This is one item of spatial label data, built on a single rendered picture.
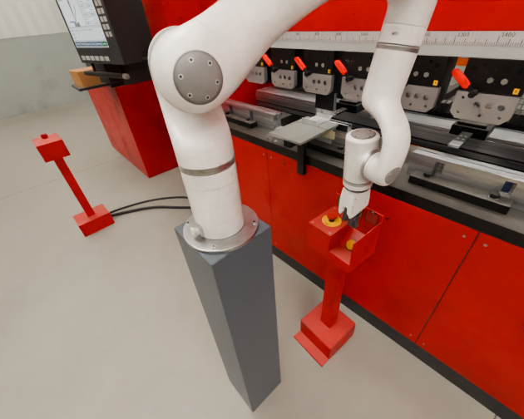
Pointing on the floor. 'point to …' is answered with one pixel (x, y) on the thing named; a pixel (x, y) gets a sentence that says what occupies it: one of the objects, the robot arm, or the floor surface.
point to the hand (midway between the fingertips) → (353, 221)
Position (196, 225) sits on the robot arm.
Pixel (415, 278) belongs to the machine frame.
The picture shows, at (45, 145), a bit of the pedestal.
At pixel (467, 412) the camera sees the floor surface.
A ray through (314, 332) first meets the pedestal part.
